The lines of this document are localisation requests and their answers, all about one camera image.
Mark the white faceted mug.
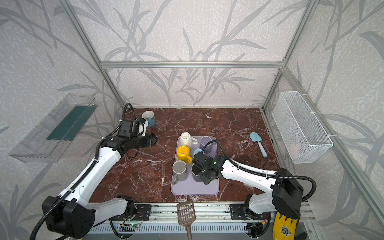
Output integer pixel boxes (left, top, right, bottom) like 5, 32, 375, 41
180, 132, 199, 149

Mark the yellow work glove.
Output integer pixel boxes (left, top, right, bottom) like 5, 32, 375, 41
273, 212, 299, 240

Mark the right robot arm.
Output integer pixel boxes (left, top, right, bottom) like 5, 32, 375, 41
189, 140, 317, 220

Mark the light blue spatula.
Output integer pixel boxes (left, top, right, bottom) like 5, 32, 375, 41
250, 132, 268, 158

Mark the grey mug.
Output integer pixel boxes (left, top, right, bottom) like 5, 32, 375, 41
172, 161, 188, 185

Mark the yellow mug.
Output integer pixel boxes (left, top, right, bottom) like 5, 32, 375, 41
177, 145, 193, 165

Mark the light blue mug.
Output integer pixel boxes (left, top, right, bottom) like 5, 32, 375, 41
193, 149, 202, 157

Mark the brown slotted spatula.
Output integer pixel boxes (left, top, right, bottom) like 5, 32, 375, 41
176, 200, 196, 240

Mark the clear plastic shelf bin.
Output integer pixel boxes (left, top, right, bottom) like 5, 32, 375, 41
9, 94, 98, 163

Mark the teal patterned mug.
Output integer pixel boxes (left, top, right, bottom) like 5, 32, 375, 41
142, 111, 156, 128

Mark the purple mug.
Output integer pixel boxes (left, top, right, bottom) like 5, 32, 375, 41
200, 136, 215, 154

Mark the black mug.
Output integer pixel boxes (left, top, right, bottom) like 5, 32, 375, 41
191, 164, 203, 183

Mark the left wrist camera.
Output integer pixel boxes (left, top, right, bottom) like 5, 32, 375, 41
118, 120, 147, 138

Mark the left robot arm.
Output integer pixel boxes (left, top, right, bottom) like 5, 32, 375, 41
30, 116, 157, 240

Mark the white wire basket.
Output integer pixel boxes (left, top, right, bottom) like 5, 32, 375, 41
272, 91, 333, 164

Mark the lavender tray mat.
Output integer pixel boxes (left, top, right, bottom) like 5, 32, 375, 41
171, 136, 219, 196

